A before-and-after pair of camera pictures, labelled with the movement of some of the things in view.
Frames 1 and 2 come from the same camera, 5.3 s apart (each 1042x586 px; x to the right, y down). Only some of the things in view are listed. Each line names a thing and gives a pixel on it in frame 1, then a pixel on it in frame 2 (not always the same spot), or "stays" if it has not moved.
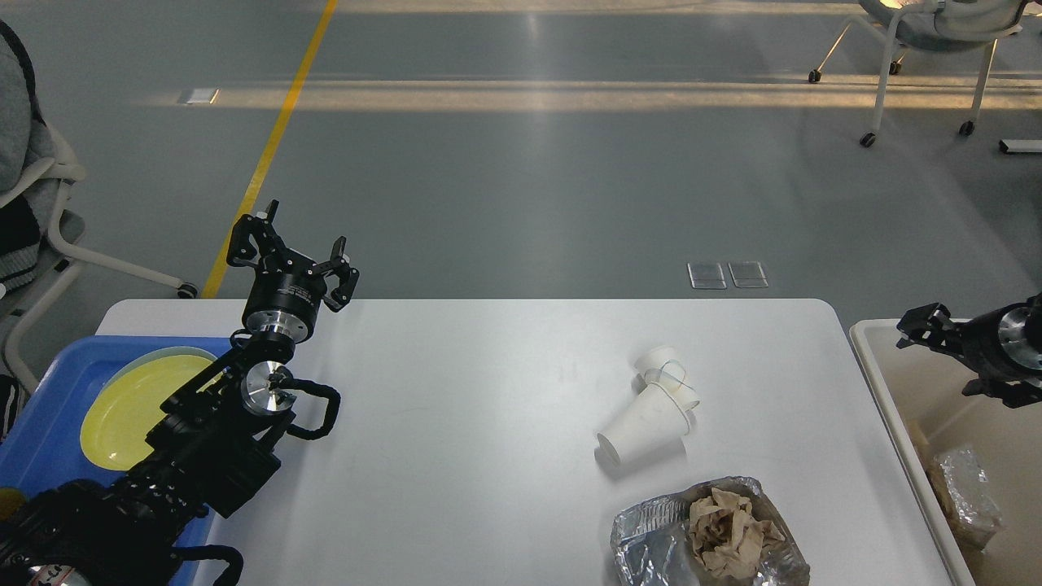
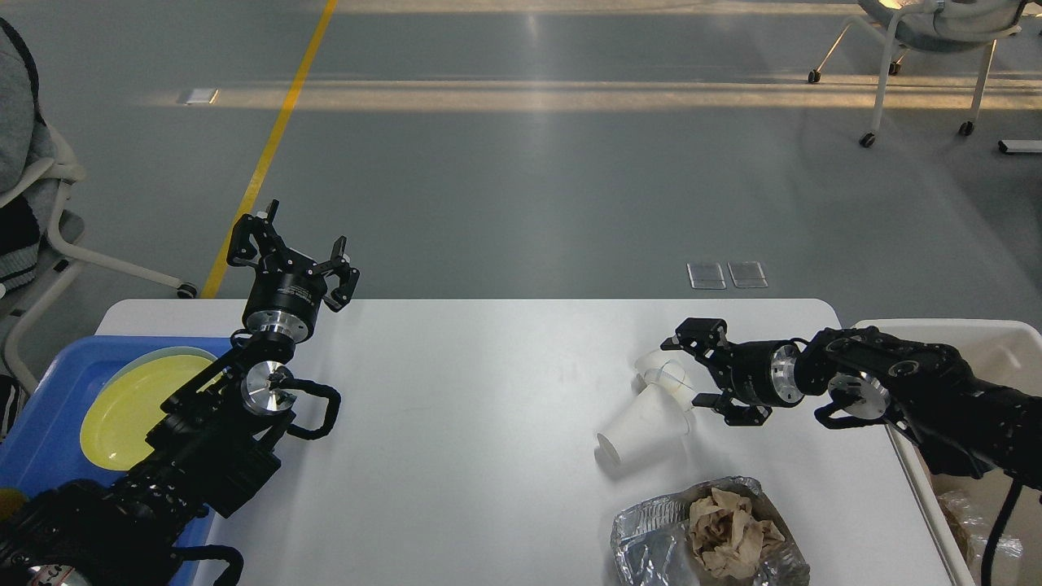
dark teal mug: x=12 y=503 stays
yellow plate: x=129 y=400 stays
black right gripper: x=1013 y=332 to x=757 y=373
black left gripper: x=287 y=288 stays
